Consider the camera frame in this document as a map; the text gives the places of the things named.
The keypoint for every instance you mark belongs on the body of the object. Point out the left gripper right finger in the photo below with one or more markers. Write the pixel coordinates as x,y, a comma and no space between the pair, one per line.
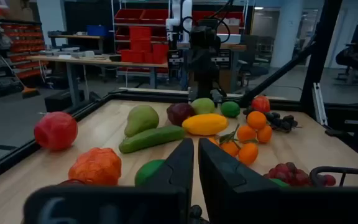
235,199

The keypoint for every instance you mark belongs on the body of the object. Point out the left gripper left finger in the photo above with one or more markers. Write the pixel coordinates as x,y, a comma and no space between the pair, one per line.
166,199

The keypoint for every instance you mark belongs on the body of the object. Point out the tangerine bunch with leaves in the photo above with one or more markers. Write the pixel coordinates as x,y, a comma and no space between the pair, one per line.
248,153

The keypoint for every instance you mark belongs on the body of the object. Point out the red grape bunch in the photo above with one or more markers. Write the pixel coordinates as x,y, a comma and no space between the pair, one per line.
286,172

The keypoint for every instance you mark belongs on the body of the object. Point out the green cucumber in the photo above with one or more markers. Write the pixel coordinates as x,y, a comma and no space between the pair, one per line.
151,138

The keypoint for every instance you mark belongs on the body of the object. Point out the green mango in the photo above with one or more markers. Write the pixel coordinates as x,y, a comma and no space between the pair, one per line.
203,105

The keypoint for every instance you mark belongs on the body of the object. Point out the small green lime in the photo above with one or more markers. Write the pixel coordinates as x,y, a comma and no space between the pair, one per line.
230,109

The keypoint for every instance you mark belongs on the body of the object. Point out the orange bell pepper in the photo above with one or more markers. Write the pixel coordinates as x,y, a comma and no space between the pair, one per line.
95,166

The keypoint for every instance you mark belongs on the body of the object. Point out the yellow mango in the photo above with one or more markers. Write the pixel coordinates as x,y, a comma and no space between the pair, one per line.
205,124

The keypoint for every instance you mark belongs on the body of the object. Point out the orange tangerine bunch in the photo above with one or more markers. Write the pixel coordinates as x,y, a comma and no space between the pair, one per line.
256,120

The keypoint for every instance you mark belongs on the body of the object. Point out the green pear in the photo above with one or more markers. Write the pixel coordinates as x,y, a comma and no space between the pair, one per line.
141,119

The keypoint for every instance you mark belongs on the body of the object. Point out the red orange mango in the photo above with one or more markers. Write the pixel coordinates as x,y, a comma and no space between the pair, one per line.
260,104

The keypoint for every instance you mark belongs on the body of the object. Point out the black grape bunch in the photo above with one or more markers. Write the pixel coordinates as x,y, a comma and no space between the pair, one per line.
286,123

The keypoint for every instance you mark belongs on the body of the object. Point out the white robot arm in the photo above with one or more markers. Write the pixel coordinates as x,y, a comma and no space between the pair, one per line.
179,18

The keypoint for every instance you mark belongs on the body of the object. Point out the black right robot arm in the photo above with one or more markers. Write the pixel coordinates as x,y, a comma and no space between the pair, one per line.
202,71

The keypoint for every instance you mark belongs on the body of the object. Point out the cardboard box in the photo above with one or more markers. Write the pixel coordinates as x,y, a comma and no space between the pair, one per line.
230,26

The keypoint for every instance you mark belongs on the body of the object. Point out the black office chair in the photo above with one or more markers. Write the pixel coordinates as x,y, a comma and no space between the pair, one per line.
253,62

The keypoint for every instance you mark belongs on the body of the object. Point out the red plastic bin stack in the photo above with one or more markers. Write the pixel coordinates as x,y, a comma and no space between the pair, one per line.
140,39

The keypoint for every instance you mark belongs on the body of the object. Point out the white round column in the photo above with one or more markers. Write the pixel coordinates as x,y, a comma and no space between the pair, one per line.
287,31

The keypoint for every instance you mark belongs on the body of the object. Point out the blue plastic bin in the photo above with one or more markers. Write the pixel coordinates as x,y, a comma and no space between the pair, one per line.
97,30

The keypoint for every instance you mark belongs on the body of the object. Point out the long wooden work table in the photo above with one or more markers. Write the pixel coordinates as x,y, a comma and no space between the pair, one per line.
98,61

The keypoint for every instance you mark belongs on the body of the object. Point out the bright red apple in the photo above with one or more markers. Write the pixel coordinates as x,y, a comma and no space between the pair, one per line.
55,130

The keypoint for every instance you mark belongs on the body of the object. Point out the black box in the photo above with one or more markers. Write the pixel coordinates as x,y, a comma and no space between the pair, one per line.
62,100

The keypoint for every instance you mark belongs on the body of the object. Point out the broom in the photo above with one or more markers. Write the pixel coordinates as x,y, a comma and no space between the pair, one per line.
30,92

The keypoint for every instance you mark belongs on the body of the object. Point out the shelf with small parts bins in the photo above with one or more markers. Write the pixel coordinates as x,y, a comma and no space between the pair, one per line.
23,46

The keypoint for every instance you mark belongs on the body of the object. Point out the silver aluminium bracket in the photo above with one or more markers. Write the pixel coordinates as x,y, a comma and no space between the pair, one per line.
319,102

